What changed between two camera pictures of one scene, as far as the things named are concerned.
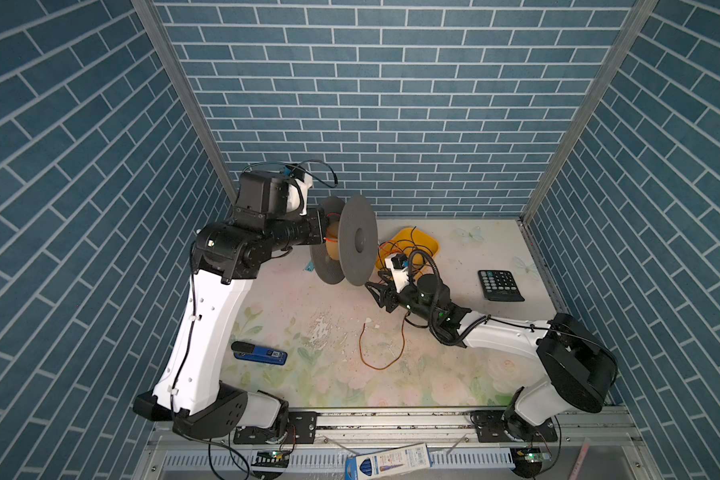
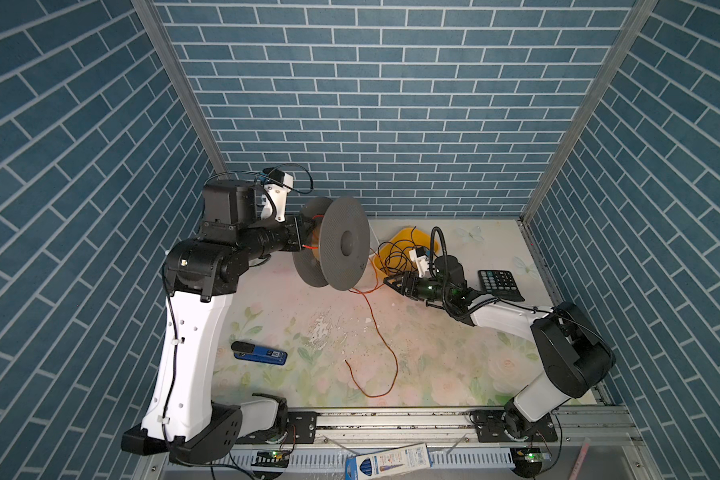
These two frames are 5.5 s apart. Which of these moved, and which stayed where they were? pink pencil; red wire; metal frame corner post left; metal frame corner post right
Moved: red wire
Stayed: metal frame corner post right; pink pencil; metal frame corner post left
